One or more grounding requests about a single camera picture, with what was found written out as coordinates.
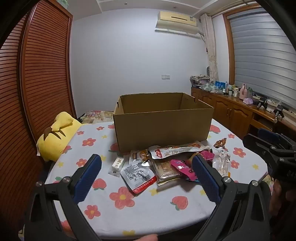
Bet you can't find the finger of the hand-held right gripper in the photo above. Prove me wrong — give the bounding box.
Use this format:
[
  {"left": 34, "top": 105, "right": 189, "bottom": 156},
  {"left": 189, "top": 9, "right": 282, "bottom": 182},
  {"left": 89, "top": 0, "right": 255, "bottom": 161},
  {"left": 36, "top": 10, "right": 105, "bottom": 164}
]
[
  {"left": 258, "top": 128, "right": 281, "bottom": 142},
  {"left": 243, "top": 134, "right": 278, "bottom": 154}
]

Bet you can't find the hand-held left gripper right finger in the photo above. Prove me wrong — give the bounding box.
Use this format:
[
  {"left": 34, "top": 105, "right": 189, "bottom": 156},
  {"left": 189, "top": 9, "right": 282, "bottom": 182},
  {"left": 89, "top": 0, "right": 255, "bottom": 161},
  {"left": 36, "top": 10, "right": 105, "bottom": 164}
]
[{"left": 191, "top": 154, "right": 271, "bottom": 241}]

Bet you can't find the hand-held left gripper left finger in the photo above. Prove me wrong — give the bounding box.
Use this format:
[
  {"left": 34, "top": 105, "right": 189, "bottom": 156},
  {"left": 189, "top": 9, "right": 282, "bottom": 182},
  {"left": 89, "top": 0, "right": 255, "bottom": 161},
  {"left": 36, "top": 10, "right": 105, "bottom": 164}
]
[{"left": 24, "top": 153, "right": 102, "bottom": 241}]

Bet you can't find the silver snack packet red stripe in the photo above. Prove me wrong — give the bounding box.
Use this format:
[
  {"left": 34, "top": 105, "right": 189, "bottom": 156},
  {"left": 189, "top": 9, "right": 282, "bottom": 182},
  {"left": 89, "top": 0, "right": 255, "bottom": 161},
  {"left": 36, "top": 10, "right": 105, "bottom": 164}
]
[{"left": 120, "top": 162, "right": 158, "bottom": 194}]

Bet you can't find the brown cardboard box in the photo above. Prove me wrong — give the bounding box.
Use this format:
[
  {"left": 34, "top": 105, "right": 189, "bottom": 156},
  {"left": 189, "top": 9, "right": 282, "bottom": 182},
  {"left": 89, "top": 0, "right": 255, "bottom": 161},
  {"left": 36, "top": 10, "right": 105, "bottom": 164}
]
[{"left": 113, "top": 92, "right": 214, "bottom": 153}]

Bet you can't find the person's right hand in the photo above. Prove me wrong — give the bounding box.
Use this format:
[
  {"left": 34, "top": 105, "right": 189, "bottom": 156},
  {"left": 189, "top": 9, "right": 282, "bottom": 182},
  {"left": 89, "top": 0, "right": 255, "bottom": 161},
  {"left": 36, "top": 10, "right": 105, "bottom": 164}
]
[{"left": 271, "top": 179, "right": 288, "bottom": 209}]

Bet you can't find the large pink snack packet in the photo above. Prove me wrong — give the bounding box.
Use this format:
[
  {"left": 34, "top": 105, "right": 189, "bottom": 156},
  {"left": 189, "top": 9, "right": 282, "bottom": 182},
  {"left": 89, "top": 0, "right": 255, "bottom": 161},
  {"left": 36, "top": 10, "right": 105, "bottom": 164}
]
[{"left": 171, "top": 159, "right": 199, "bottom": 182}]

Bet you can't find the small pink snack packet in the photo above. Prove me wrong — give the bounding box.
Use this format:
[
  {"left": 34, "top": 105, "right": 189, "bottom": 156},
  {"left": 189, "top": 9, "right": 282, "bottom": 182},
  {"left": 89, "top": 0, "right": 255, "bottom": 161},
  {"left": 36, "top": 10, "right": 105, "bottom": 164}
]
[{"left": 200, "top": 149, "right": 214, "bottom": 161}]

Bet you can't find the clear wrapped snack packet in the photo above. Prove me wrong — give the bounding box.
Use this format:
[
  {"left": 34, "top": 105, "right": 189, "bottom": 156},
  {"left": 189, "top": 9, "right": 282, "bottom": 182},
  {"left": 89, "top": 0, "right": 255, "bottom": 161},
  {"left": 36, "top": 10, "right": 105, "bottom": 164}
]
[{"left": 213, "top": 148, "right": 232, "bottom": 176}]

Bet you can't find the small black stand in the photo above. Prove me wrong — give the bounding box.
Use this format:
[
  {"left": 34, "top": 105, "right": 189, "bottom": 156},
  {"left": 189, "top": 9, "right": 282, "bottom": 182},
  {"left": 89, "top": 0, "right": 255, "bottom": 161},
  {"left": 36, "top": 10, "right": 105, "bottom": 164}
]
[
  {"left": 273, "top": 104, "right": 286, "bottom": 120},
  {"left": 257, "top": 97, "right": 268, "bottom": 110}
]

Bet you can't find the small white candy packet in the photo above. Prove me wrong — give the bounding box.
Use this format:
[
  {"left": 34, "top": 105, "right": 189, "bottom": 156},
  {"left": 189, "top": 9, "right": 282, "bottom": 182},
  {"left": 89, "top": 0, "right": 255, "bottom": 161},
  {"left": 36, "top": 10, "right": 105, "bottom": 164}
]
[{"left": 108, "top": 156, "right": 125, "bottom": 178}]

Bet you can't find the small brown orange snack packet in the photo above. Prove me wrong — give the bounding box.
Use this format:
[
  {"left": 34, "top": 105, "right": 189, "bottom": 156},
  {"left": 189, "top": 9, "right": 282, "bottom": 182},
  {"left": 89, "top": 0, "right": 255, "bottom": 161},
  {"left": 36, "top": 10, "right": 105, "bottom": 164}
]
[{"left": 213, "top": 138, "right": 227, "bottom": 149}]

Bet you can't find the long white red snack packet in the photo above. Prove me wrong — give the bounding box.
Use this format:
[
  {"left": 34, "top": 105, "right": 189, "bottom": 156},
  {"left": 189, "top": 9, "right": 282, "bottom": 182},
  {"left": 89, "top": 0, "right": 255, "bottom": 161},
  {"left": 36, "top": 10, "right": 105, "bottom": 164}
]
[{"left": 149, "top": 142, "right": 210, "bottom": 160}]

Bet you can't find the wooden cabinet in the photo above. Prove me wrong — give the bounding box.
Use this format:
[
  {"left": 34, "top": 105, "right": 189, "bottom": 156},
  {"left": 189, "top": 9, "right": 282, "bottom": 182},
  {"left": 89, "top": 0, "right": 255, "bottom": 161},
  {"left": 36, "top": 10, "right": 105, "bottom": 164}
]
[{"left": 191, "top": 87, "right": 296, "bottom": 139}]

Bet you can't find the clear cracker packet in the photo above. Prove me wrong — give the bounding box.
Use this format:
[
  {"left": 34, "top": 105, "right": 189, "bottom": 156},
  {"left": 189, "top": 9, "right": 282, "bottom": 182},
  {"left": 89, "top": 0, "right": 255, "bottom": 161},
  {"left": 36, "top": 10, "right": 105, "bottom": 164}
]
[{"left": 151, "top": 159, "right": 183, "bottom": 186}]

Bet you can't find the yellow plush toy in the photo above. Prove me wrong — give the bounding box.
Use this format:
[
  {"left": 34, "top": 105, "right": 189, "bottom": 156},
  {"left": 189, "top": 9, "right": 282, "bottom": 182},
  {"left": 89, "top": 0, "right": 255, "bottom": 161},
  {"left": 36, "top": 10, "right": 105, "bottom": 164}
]
[{"left": 36, "top": 112, "right": 82, "bottom": 162}]

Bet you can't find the pink jug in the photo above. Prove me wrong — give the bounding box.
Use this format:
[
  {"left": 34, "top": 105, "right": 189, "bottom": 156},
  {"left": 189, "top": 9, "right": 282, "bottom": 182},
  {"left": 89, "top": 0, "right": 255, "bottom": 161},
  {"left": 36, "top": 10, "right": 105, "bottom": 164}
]
[{"left": 239, "top": 84, "right": 248, "bottom": 100}]

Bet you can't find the floral white tablecloth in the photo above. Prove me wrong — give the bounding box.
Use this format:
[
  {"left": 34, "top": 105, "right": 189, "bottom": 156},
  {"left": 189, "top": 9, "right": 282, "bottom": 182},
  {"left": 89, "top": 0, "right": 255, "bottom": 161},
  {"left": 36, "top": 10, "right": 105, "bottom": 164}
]
[{"left": 45, "top": 118, "right": 269, "bottom": 241}]

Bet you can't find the green patterned cloth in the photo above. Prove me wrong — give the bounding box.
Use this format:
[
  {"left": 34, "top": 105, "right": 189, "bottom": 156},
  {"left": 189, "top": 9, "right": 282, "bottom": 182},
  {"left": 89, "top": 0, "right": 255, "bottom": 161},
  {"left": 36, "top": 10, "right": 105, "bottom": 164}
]
[{"left": 200, "top": 83, "right": 220, "bottom": 93}]

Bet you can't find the grey window blind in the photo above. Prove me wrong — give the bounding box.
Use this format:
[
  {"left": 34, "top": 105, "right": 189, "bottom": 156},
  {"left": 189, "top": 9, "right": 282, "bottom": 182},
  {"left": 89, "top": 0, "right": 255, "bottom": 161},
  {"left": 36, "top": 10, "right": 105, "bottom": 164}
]
[{"left": 229, "top": 8, "right": 296, "bottom": 109}]

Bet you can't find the pile of folded fabrics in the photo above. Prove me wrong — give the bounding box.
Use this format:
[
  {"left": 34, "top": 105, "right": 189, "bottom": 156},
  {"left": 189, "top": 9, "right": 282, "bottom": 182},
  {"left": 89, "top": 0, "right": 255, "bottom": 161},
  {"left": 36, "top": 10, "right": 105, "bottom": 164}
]
[{"left": 190, "top": 74, "right": 210, "bottom": 87}]

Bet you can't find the beige curtain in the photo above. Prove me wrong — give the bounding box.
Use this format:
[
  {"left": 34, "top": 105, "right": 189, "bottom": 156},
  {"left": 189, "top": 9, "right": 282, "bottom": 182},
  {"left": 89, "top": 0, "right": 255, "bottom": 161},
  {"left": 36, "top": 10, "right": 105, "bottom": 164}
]
[{"left": 200, "top": 13, "right": 219, "bottom": 84}]

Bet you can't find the wooden louvered wardrobe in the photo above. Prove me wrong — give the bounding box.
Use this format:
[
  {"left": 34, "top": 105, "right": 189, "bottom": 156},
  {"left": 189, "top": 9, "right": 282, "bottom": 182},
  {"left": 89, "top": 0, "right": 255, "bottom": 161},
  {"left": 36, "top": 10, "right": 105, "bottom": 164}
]
[{"left": 0, "top": 0, "right": 78, "bottom": 241}]

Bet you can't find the wall air conditioner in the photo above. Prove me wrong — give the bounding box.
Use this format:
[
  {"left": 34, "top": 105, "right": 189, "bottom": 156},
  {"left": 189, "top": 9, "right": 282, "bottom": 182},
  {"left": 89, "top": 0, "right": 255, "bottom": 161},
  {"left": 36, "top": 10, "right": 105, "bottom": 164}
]
[{"left": 155, "top": 10, "right": 200, "bottom": 35}]

